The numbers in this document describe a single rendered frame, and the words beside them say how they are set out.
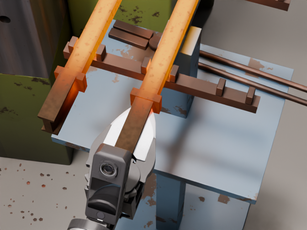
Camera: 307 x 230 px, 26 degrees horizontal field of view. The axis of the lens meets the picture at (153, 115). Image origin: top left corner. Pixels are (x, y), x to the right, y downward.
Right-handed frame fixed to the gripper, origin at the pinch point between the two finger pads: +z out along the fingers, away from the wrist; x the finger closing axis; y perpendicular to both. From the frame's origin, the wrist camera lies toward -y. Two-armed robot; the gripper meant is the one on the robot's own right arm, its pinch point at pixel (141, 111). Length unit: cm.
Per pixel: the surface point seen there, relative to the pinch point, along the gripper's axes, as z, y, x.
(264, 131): 18.0, 26.4, 17.8
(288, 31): 96, 94, 15
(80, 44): 7.6, -0.8, -12.8
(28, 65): 26, 41, -38
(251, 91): 8.4, -0.6, 14.3
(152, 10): 50, 42, -16
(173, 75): 7.3, -0.6, 2.5
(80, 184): 22, 94, -29
